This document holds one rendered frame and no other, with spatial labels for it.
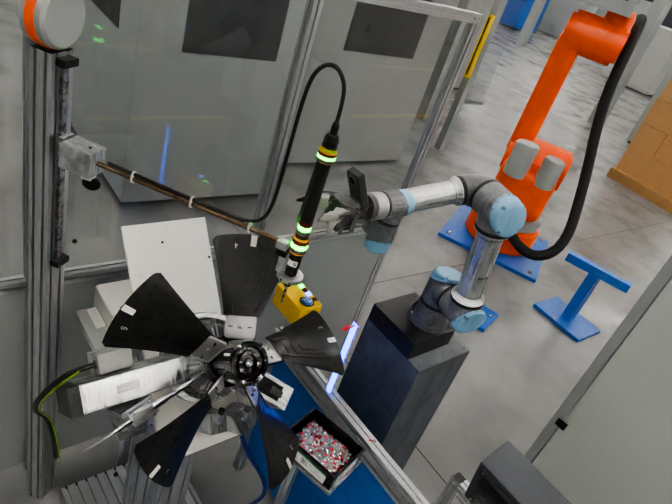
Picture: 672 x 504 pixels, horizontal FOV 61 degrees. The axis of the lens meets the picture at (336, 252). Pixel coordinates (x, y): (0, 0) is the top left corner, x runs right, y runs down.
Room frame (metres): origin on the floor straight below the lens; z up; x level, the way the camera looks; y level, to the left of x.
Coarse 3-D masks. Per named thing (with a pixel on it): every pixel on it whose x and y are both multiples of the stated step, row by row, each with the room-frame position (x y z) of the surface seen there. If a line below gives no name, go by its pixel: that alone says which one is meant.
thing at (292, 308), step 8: (280, 288) 1.67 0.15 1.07; (288, 288) 1.68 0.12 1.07; (296, 288) 1.69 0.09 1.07; (280, 296) 1.66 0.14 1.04; (288, 296) 1.63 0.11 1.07; (296, 296) 1.65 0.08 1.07; (304, 296) 1.66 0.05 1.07; (312, 296) 1.68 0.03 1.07; (280, 304) 1.65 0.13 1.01; (288, 304) 1.62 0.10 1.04; (296, 304) 1.60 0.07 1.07; (304, 304) 1.62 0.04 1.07; (312, 304) 1.63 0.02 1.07; (320, 304) 1.65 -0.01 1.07; (288, 312) 1.62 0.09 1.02; (296, 312) 1.59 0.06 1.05; (304, 312) 1.59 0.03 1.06; (288, 320) 1.61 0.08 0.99; (296, 320) 1.58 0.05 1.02
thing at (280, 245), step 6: (276, 246) 1.19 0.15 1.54; (282, 246) 1.19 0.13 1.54; (288, 246) 1.21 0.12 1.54; (276, 252) 1.19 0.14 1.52; (282, 252) 1.19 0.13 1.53; (288, 252) 1.20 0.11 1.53; (282, 258) 1.19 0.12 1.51; (282, 264) 1.19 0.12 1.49; (276, 270) 1.19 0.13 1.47; (282, 270) 1.20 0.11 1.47; (282, 276) 1.18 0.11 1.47; (300, 276) 1.20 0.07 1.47; (288, 282) 1.17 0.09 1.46; (294, 282) 1.17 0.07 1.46; (300, 282) 1.19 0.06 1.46
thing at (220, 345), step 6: (210, 336) 1.09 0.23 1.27; (204, 342) 1.09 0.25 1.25; (210, 342) 1.09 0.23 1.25; (216, 342) 1.10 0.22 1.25; (222, 342) 1.10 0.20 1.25; (198, 348) 1.09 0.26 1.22; (204, 348) 1.09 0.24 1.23; (210, 348) 1.10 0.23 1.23; (216, 348) 1.10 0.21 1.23; (222, 348) 1.11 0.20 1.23; (192, 354) 1.08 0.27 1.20; (198, 354) 1.09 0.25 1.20; (204, 354) 1.09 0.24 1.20; (210, 354) 1.10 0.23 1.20; (216, 354) 1.10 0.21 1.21; (204, 360) 1.10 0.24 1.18; (210, 360) 1.10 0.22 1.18
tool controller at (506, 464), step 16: (512, 448) 1.09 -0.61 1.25; (480, 464) 1.04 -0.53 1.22; (496, 464) 1.04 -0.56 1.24; (512, 464) 1.05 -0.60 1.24; (528, 464) 1.06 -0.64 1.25; (480, 480) 1.03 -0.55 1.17; (496, 480) 1.00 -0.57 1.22; (512, 480) 1.00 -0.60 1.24; (528, 480) 1.01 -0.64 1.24; (544, 480) 1.02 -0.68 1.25; (480, 496) 1.03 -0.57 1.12; (496, 496) 0.99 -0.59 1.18; (512, 496) 0.97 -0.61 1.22; (528, 496) 0.97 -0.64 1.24; (544, 496) 0.98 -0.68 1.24; (560, 496) 0.99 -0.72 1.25
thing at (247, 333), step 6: (228, 318) 1.20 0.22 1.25; (234, 318) 1.20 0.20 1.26; (240, 318) 1.20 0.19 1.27; (246, 318) 1.20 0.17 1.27; (252, 318) 1.21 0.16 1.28; (228, 324) 1.19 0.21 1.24; (234, 324) 1.19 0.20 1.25; (246, 324) 1.19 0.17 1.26; (252, 324) 1.19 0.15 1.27; (228, 330) 1.18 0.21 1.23; (234, 330) 1.18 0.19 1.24; (240, 330) 1.18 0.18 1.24; (246, 330) 1.18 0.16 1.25; (252, 330) 1.18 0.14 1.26; (228, 336) 1.17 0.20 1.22; (234, 336) 1.17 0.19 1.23; (240, 336) 1.17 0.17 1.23; (246, 336) 1.17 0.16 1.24; (252, 336) 1.17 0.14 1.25
